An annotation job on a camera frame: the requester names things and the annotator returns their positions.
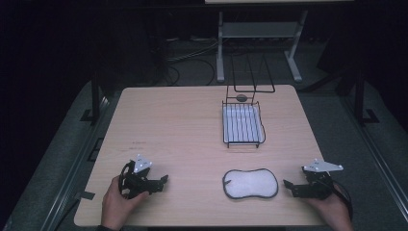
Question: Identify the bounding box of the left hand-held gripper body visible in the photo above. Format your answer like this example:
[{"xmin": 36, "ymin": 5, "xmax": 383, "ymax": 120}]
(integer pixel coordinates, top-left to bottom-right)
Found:
[{"xmin": 117, "ymin": 153, "xmax": 162, "ymax": 200}]

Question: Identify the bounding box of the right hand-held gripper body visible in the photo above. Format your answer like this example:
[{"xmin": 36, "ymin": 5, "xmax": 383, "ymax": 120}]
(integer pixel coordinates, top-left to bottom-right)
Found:
[{"xmin": 293, "ymin": 158, "xmax": 344, "ymax": 201}]

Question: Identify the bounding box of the person's left hand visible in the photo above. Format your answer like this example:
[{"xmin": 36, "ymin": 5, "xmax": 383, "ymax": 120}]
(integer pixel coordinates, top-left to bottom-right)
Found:
[{"xmin": 100, "ymin": 175, "xmax": 151, "ymax": 231}]

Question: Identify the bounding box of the person's right hand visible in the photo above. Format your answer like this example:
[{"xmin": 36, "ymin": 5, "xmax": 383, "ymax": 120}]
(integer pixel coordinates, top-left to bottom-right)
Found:
[{"xmin": 303, "ymin": 183, "xmax": 354, "ymax": 231}]

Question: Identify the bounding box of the white pad with dark edge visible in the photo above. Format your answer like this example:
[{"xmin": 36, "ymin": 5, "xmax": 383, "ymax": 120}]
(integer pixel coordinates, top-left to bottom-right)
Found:
[{"xmin": 221, "ymin": 167, "xmax": 280, "ymax": 200}]

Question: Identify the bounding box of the white tray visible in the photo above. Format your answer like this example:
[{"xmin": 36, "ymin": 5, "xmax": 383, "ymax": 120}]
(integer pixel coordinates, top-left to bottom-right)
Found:
[{"xmin": 222, "ymin": 103, "xmax": 265, "ymax": 143}]

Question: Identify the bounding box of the black metal stand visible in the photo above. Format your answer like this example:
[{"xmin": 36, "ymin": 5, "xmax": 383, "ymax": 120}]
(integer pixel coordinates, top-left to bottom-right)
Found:
[
  {"xmin": 80, "ymin": 71, "xmax": 102, "ymax": 123},
  {"xmin": 353, "ymin": 71, "xmax": 381, "ymax": 126}
]

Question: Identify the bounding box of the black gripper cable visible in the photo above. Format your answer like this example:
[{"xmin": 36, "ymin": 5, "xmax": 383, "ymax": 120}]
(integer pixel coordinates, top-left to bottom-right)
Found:
[{"xmin": 332, "ymin": 180, "xmax": 354, "ymax": 221}]

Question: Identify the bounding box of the aluminium rail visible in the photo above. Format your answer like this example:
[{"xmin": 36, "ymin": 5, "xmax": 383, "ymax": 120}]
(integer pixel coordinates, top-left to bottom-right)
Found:
[
  {"xmin": 39, "ymin": 95, "xmax": 112, "ymax": 231},
  {"xmin": 340, "ymin": 95, "xmax": 408, "ymax": 222}
]

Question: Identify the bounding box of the black wire rack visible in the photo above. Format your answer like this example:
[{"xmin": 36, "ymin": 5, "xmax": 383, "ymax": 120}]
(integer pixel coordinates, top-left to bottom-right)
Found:
[{"xmin": 221, "ymin": 52, "xmax": 276, "ymax": 149}]

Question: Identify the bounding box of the bundle of floor cables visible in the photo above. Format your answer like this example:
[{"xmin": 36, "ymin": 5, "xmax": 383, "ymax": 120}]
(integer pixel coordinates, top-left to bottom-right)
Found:
[{"xmin": 162, "ymin": 37, "xmax": 222, "ymax": 87}]

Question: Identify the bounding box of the white metal desk frame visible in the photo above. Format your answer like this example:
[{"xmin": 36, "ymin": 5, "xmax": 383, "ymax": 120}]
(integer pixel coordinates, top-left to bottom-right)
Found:
[{"xmin": 216, "ymin": 9, "xmax": 310, "ymax": 84}]

